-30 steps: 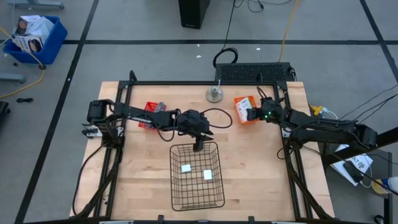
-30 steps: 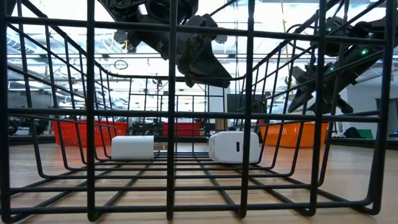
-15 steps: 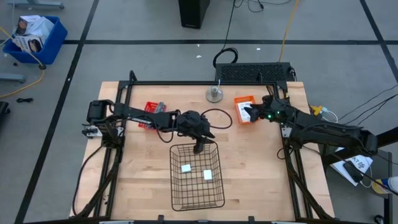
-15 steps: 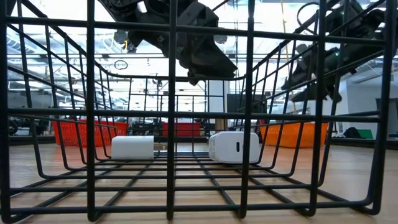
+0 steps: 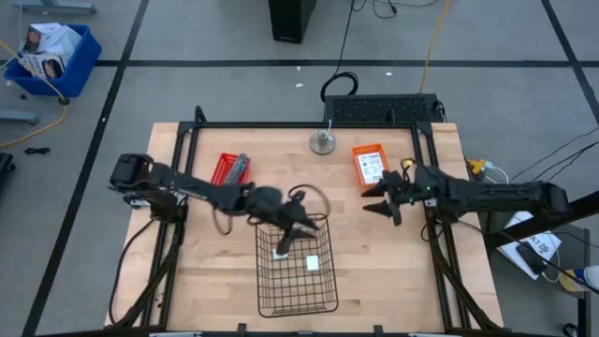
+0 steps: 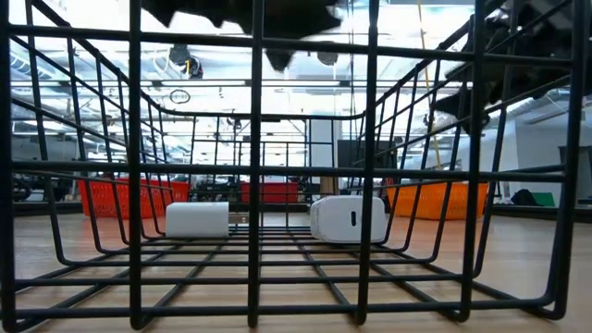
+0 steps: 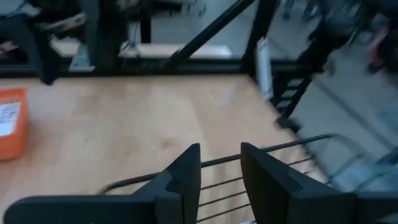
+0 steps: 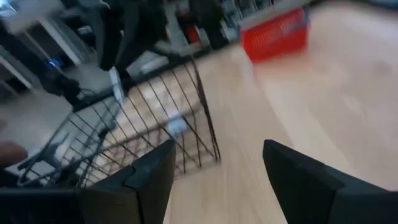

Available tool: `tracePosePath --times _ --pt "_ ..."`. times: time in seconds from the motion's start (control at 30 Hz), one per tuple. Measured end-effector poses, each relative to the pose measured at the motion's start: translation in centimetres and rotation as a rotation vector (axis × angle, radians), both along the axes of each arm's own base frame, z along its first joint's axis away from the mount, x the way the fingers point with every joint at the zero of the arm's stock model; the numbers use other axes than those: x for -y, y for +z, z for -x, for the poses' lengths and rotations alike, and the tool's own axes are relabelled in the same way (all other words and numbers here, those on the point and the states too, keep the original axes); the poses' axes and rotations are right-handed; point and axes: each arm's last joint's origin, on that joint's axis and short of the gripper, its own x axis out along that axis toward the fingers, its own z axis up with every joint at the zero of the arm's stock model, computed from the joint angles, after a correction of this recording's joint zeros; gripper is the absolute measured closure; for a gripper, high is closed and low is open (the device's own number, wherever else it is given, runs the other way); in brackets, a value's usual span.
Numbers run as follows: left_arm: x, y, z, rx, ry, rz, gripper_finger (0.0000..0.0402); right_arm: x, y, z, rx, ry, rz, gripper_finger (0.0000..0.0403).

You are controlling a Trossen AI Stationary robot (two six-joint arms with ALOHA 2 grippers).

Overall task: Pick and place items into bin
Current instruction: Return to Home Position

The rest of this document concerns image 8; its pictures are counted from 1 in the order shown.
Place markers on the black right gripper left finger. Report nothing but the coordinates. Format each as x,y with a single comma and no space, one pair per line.
93,205

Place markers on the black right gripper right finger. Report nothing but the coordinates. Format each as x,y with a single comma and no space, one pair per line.
326,202

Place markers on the white usb charger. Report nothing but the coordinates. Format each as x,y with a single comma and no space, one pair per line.
176,126

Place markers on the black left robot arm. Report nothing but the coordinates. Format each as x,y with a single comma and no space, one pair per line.
133,31

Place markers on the red plastic basket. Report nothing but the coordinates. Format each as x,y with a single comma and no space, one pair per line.
273,37

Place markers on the black table edge rail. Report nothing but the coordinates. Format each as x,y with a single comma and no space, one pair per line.
155,73

